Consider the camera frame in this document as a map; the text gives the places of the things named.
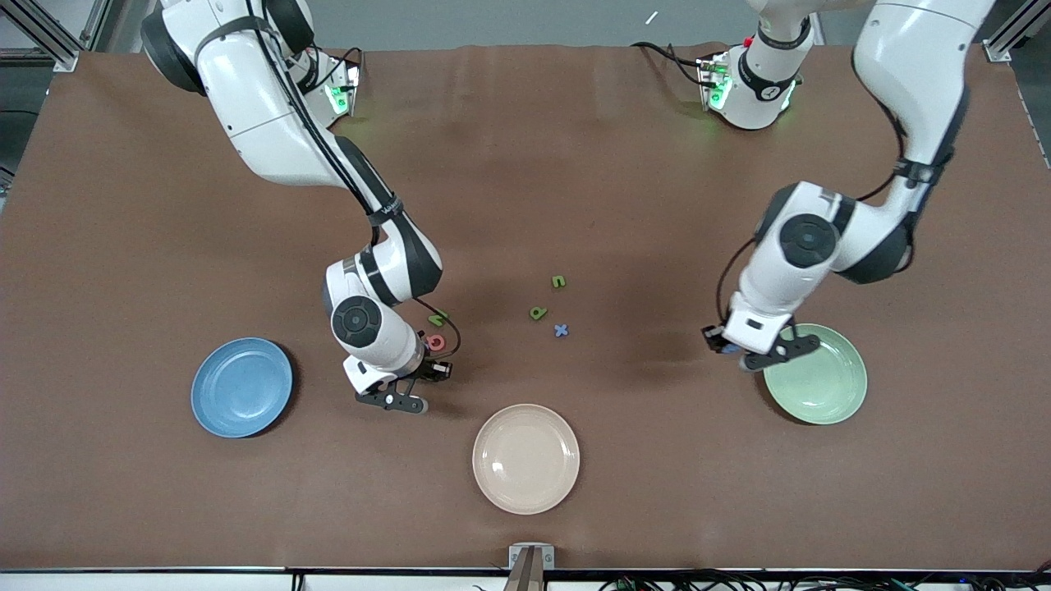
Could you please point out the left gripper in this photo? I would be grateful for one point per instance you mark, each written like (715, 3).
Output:
(713, 335)

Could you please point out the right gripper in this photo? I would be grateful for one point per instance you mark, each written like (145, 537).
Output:
(429, 368)

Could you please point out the red foam letter Q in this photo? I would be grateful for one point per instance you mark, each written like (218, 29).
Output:
(441, 347)

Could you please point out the green foam letter a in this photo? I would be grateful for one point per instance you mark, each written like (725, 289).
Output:
(539, 313)

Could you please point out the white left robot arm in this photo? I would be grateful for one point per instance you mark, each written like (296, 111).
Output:
(911, 66)

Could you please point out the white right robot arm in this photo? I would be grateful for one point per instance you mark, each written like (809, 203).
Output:
(263, 107)

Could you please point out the green plate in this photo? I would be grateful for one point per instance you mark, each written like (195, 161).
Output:
(829, 386)

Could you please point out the beige plate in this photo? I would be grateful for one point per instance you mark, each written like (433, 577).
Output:
(525, 460)

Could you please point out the blue plate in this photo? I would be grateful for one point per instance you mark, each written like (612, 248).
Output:
(242, 387)

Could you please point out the brown table mat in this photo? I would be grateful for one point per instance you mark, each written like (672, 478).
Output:
(525, 164)

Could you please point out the white table edge strip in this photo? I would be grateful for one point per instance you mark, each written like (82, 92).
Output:
(164, 581)

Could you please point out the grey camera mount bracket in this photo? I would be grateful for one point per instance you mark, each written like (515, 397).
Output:
(530, 562)

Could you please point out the aluminium frame profile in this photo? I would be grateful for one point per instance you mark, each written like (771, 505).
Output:
(1014, 33)
(49, 37)

